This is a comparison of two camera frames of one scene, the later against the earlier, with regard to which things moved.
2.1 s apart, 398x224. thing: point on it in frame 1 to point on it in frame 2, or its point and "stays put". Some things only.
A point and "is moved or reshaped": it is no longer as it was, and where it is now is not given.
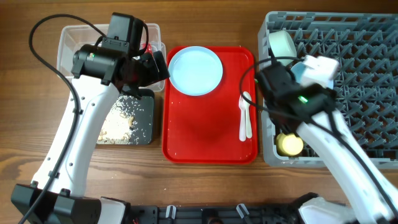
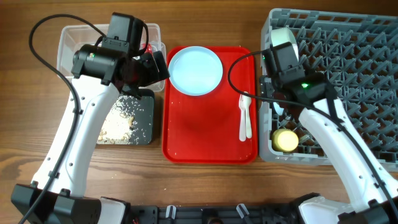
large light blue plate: x=195 y=70 stays put
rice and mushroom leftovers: x=120 y=127 stays put
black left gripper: x=152 y=74 stays put
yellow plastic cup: x=288 y=145 is moved or reshaped
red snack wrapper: x=148 y=48 stays put
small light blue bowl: x=314 y=70 is moved or reshaped
